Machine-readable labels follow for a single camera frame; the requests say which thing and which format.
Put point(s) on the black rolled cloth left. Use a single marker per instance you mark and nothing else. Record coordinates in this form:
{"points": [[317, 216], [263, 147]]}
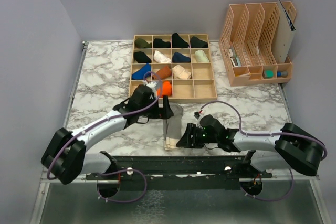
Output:
{"points": [[141, 57]]}

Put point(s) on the white rolled cloth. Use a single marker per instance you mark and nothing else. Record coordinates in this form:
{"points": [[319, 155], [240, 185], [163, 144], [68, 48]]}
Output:
{"points": [[160, 58]]}

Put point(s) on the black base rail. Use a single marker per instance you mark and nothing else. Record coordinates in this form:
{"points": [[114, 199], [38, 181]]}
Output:
{"points": [[131, 171]]}

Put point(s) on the brown rolled cloth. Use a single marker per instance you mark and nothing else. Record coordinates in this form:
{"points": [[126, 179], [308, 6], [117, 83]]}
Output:
{"points": [[163, 73]]}

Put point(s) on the orange rolled cloth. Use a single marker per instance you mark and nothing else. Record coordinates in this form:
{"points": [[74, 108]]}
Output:
{"points": [[167, 88]]}

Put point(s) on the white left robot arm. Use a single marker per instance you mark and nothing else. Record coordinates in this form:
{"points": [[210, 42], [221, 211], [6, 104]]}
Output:
{"points": [[65, 155]]}

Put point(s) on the black rolled cloth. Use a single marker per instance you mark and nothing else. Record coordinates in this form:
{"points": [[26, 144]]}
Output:
{"points": [[141, 57], [160, 43], [178, 41]]}

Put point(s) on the navy rolled cloth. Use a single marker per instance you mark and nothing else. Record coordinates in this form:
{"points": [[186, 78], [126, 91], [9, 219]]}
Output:
{"points": [[180, 58]]}

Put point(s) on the wooden compartment tray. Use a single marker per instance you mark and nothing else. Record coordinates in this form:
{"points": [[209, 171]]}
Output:
{"points": [[200, 87]]}

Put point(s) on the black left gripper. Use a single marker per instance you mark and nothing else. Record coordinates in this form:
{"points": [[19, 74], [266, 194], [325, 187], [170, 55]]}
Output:
{"points": [[163, 113]]}

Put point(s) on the dark green rolled cloth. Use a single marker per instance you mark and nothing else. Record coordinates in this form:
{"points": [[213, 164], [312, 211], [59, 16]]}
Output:
{"points": [[195, 42]]}

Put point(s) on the blue grey cylinder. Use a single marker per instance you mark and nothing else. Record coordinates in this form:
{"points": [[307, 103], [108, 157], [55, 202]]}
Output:
{"points": [[282, 74]]}

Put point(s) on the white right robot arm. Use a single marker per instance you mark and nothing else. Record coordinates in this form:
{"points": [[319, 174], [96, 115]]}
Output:
{"points": [[291, 147]]}

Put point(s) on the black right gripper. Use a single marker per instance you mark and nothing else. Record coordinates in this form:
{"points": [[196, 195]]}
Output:
{"points": [[186, 141]]}

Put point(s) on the grey underwear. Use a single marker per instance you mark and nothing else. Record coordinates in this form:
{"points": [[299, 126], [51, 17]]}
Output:
{"points": [[172, 127]]}

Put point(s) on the olive green rolled cloth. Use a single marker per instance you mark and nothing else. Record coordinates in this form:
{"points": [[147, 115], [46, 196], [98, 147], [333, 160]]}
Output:
{"points": [[142, 44]]}

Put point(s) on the grey folder in rack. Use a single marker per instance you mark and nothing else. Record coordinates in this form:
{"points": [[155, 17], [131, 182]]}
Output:
{"points": [[285, 31]]}

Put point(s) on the beige boxer underwear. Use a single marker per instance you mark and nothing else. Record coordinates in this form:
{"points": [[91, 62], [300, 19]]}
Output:
{"points": [[181, 73]]}

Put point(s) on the cards in rack slot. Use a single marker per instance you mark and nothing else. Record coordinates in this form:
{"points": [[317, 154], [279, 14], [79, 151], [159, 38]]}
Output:
{"points": [[238, 69]]}

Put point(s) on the pale green rolled cloth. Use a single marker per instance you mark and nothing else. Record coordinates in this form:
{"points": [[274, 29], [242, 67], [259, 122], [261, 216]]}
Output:
{"points": [[201, 57]]}

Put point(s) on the blue rolled cloth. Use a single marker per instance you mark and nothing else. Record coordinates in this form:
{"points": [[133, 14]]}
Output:
{"points": [[139, 74]]}

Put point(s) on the pink file organizer rack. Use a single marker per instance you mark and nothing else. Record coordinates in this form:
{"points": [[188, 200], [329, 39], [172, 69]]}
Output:
{"points": [[250, 29]]}

